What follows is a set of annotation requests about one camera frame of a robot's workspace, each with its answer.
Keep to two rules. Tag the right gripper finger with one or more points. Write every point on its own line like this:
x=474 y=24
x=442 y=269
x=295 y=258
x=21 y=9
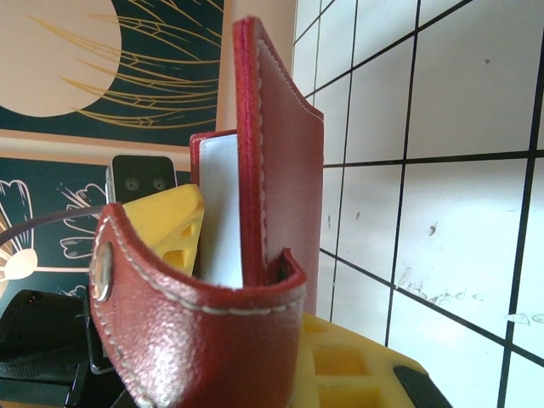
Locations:
x=353 y=374

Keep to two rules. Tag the red leather card holder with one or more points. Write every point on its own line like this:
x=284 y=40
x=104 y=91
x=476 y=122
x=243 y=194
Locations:
x=191 y=340

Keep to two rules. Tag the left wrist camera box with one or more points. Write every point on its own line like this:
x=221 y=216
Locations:
x=144 y=174

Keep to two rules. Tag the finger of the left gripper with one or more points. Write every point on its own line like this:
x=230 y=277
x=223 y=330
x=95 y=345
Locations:
x=174 y=217

